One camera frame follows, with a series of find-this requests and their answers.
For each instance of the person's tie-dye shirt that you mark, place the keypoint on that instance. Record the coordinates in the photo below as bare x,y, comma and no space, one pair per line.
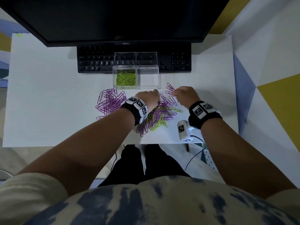
152,203

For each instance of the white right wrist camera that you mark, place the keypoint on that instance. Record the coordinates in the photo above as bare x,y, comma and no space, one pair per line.
184,132

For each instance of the small green sticker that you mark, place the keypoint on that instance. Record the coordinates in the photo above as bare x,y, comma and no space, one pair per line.
18,35

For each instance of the person's right hand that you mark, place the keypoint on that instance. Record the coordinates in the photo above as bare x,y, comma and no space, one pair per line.
187,97

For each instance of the heap of green paper clips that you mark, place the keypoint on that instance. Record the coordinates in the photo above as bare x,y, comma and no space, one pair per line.
126,79

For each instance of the black keyboard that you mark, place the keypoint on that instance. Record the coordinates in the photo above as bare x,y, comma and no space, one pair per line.
93,60

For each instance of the person's black trousers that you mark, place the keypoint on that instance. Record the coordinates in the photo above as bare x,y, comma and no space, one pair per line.
154,166

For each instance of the black left wristband with markers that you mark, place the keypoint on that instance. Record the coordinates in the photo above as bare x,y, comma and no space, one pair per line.
132,111

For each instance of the heap of purple paper clips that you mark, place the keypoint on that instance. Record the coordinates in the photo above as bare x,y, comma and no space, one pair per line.
110,103

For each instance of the black wristband with markers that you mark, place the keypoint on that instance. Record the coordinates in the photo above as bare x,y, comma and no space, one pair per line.
132,111
199,120

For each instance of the small heap of purple clips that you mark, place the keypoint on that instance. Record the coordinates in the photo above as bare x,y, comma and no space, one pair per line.
170,90

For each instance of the pile of mixed paper clips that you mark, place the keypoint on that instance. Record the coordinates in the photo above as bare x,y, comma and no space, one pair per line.
157,119

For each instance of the person's right forearm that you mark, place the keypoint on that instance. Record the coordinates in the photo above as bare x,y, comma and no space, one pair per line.
241,159

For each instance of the black right wristband with markers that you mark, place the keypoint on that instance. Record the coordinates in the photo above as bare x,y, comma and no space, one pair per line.
199,120

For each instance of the person's left hand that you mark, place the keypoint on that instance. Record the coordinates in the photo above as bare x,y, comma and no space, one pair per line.
150,98

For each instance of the person's left forearm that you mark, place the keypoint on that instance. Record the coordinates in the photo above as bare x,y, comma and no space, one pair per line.
82,152

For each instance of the black computer monitor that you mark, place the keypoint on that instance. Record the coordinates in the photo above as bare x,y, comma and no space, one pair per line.
112,16

